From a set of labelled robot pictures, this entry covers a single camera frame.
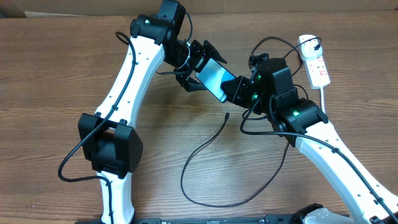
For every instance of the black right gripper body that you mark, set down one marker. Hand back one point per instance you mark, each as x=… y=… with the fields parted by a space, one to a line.
x=247 y=95

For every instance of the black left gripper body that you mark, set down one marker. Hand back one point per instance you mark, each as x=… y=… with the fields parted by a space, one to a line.
x=197 y=59

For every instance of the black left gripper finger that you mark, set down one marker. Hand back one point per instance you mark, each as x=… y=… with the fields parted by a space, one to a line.
x=211 y=52
x=190 y=84

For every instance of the dark Samsung Galaxy smartphone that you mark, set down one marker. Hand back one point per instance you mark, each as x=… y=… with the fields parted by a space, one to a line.
x=212 y=75

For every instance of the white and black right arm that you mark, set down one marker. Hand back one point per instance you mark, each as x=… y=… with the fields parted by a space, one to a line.
x=302 y=122

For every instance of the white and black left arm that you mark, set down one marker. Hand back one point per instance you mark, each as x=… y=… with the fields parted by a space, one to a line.
x=108 y=137

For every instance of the white power strip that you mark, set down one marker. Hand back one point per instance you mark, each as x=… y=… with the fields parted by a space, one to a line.
x=317 y=73

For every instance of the white USB wall charger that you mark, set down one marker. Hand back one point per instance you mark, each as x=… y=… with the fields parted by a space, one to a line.
x=310 y=47

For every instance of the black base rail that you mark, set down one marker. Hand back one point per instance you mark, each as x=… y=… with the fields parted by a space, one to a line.
x=267 y=219

